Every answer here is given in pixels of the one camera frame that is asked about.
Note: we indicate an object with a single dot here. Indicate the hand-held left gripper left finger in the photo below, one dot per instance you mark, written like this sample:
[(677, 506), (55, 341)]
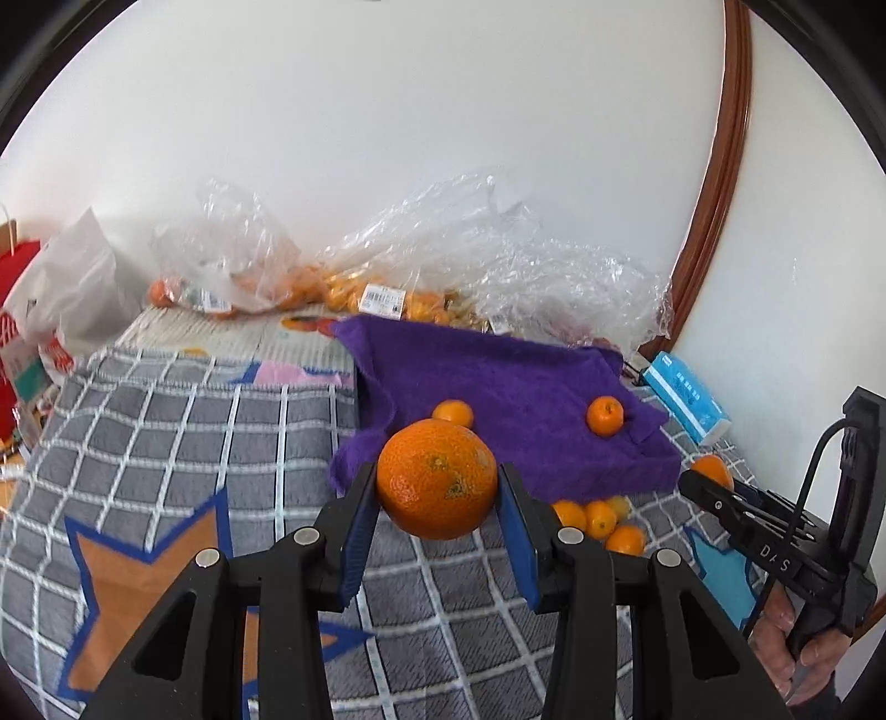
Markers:
[(360, 533)]

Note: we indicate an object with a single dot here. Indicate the large yellow-green plum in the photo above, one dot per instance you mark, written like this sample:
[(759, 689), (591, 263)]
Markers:
[(619, 507)]

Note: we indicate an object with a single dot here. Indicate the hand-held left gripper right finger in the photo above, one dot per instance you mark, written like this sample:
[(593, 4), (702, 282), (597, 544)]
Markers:
[(519, 547)]

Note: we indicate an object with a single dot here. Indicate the red paper bag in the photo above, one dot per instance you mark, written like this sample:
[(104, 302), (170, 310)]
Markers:
[(21, 266)]

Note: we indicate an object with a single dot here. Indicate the white plastic bag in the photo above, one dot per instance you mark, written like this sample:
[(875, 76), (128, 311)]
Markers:
[(69, 284)]

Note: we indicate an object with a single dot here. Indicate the printed play mat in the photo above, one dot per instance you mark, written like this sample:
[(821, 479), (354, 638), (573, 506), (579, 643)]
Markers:
[(228, 339)]

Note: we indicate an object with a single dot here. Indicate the brown wooden door frame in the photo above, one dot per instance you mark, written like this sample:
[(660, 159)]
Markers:
[(720, 173)]

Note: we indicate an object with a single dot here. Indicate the small mandarin orange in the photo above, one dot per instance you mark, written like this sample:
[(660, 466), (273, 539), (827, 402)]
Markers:
[(599, 519), (626, 540), (569, 516), (713, 473)]

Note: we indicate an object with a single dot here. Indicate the grey checked star mat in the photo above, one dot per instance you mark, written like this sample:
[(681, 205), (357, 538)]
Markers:
[(173, 443)]

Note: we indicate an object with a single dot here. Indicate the large orange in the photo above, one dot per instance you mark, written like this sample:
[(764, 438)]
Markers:
[(436, 478)]

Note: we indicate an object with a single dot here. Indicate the mandarin orange with stem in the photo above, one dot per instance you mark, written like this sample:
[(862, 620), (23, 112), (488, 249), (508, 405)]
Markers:
[(605, 415)]

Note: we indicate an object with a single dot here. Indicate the blue tissue pack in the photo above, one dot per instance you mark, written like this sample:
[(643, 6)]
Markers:
[(685, 394)]

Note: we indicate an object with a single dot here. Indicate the purple towel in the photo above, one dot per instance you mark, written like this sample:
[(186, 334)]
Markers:
[(526, 388)]

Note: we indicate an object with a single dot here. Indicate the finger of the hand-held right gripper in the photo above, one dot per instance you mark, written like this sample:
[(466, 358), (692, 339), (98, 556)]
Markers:
[(768, 502), (713, 502)]

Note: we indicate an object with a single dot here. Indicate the white red green carton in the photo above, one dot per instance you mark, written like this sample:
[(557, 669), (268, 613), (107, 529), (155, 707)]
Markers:
[(28, 360)]

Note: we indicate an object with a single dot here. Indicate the labelled clear bag of oranges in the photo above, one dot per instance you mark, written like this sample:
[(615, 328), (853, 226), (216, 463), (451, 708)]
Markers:
[(401, 277)]

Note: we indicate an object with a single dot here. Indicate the medium orange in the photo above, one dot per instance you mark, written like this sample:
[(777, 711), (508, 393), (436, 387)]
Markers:
[(453, 413)]

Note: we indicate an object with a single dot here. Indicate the person's right hand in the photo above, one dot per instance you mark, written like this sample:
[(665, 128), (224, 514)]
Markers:
[(782, 658)]

